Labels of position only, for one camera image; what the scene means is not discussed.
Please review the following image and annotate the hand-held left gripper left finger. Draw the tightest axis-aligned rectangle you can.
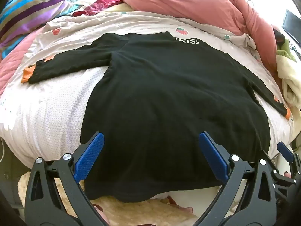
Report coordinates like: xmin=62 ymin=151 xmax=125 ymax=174
xmin=24 ymin=131 xmax=105 ymax=226

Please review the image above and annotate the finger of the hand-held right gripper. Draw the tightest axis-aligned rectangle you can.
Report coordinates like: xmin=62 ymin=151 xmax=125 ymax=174
xmin=277 ymin=142 xmax=296 ymax=177
xmin=294 ymin=153 xmax=301 ymax=180

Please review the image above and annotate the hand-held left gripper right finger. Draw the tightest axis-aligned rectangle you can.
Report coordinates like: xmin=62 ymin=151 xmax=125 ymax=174
xmin=195 ymin=132 xmax=277 ymax=226

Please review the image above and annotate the black sweater with orange cuffs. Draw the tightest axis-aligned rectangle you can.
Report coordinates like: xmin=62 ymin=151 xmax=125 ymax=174
xmin=28 ymin=31 xmax=288 ymax=203

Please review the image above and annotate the person's left hand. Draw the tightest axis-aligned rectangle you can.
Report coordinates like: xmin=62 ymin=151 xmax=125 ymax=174
xmin=93 ymin=204 xmax=111 ymax=226

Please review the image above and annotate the pale printed quilt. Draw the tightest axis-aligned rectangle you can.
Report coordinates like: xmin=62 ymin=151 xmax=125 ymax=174
xmin=0 ymin=5 xmax=294 ymax=170

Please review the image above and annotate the cream fleece blanket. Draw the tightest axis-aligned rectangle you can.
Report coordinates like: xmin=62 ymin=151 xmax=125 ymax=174
xmin=276 ymin=52 xmax=301 ymax=110

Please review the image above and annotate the cream fluffy rug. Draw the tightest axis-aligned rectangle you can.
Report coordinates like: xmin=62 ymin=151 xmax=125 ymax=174
xmin=17 ymin=172 xmax=198 ymax=226

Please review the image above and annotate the green garment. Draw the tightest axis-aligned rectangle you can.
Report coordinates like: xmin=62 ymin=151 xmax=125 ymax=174
xmin=276 ymin=39 xmax=298 ymax=62

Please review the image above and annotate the dark brown garment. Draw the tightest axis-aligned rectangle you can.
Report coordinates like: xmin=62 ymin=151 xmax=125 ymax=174
xmin=273 ymin=28 xmax=286 ymax=47

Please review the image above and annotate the black television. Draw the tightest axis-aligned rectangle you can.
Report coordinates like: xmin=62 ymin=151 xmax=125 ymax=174
xmin=282 ymin=9 xmax=301 ymax=57

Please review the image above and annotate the salmon pink comforter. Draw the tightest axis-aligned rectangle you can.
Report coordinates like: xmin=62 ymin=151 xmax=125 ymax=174
xmin=123 ymin=0 xmax=280 ymax=76

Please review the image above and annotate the dark red garment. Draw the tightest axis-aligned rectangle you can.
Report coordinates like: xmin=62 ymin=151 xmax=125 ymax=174
xmin=72 ymin=0 xmax=124 ymax=17

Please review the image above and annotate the striped pillow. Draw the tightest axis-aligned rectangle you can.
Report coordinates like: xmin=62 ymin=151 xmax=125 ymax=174
xmin=0 ymin=0 xmax=78 ymax=59

